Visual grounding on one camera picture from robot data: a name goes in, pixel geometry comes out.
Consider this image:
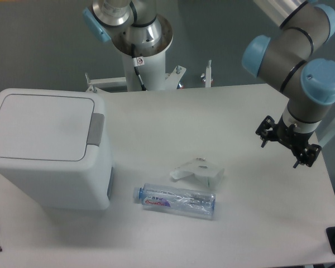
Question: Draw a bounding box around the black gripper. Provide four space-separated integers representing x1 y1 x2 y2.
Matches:
255 116 322 168

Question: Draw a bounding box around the white trash can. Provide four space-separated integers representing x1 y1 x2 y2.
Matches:
0 88 114 210

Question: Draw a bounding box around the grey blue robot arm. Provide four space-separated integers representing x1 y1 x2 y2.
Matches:
83 1 335 167

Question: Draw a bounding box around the crumpled white paper carton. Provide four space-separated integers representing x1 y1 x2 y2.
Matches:
170 157 225 190

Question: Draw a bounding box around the clear plastic water bottle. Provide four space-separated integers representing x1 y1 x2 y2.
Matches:
133 183 216 219

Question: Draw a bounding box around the white frame bracket with bolt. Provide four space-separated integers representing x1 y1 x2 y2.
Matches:
200 59 213 88

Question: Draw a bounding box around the black cable on pedestal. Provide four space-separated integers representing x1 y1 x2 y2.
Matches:
130 43 149 92

